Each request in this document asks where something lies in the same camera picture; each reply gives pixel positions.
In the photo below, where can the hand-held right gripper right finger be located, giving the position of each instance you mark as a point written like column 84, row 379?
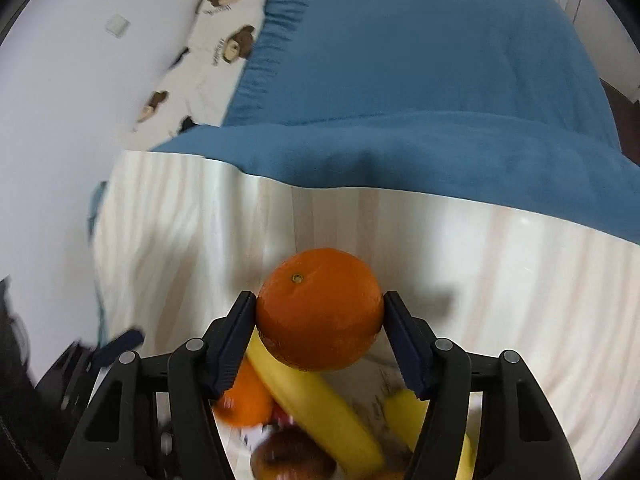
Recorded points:
column 400, row 345

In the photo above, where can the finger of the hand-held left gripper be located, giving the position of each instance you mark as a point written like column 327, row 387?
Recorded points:
column 120, row 345

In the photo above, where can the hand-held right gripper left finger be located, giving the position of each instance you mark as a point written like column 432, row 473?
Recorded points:
column 235, row 345

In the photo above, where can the small orange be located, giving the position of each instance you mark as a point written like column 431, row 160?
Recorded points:
column 247, row 400

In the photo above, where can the floral oval tray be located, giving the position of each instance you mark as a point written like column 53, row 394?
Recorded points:
column 372, row 395

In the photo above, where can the small red apple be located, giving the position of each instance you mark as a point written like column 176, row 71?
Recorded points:
column 281, row 415

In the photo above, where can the large orange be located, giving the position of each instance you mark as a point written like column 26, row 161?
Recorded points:
column 320, row 310

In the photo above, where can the dark red apple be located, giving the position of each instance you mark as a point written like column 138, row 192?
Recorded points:
column 290, row 457

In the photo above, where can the plain yellow banana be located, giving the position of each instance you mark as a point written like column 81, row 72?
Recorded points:
column 405, row 417

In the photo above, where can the banana with dark sticker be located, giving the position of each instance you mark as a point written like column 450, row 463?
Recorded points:
column 320, row 410

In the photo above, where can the striped cat print blanket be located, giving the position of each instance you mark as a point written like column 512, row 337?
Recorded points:
column 200, row 240

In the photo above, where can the blue blanket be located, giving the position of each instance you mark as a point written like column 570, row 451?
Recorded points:
column 425, row 110

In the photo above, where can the bear print pillow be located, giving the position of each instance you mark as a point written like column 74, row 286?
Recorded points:
column 215, row 60

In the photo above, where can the white wall switch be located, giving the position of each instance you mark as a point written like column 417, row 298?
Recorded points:
column 117, row 25

